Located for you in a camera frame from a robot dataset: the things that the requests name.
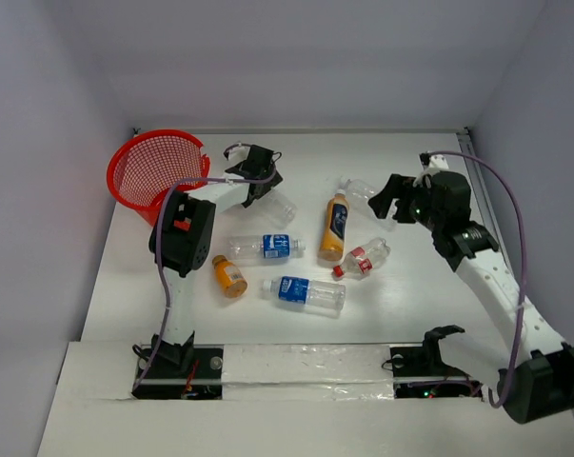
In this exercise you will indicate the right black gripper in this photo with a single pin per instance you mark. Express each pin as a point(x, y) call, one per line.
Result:
point(401, 187)

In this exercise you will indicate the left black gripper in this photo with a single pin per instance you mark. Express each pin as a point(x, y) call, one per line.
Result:
point(263, 183)

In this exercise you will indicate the clear unlabeled plastic bottle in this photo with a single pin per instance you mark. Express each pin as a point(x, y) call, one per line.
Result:
point(278, 209)

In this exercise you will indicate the large clear plastic bottle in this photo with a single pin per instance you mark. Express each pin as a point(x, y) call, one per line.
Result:
point(358, 193)

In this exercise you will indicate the tall orange juice bottle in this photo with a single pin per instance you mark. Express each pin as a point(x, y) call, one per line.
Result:
point(332, 244)

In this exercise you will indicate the blue label bottle front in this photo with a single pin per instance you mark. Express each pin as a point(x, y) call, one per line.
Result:
point(305, 295)

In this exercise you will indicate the blue label bottle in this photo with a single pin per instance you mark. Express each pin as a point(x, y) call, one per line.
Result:
point(305, 295)
point(266, 247)

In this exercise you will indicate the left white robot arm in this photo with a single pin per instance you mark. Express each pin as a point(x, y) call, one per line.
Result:
point(180, 242)

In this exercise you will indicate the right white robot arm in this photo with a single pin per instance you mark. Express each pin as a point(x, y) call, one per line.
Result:
point(533, 376)

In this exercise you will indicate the red mesh plastic bin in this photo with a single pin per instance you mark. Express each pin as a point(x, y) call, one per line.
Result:
point(140, 173)

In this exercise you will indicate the blue label bottle middle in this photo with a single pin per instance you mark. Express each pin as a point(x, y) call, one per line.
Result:
point(266, 247)

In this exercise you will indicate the crushed red label bottle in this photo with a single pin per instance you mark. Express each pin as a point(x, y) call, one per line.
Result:
point(361, 261)

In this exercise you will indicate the small orange juice bottle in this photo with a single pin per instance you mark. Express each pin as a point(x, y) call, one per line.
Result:
point(229, 278)

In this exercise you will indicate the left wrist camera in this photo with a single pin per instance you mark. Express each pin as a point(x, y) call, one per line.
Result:
point(237, 152)

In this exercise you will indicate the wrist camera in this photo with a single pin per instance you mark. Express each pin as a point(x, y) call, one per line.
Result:
point(432, 163)
point(237, 152)

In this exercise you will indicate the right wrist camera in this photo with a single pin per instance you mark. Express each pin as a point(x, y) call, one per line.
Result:
point(432, 163)

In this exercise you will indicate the aluminium rail right edge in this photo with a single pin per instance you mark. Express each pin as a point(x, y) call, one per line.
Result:
point(475, 172)

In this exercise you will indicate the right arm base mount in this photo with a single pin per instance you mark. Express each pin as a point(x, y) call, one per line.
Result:
point(420, 373)

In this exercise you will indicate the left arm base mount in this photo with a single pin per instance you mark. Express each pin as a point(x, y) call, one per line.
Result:
point(199, 379)

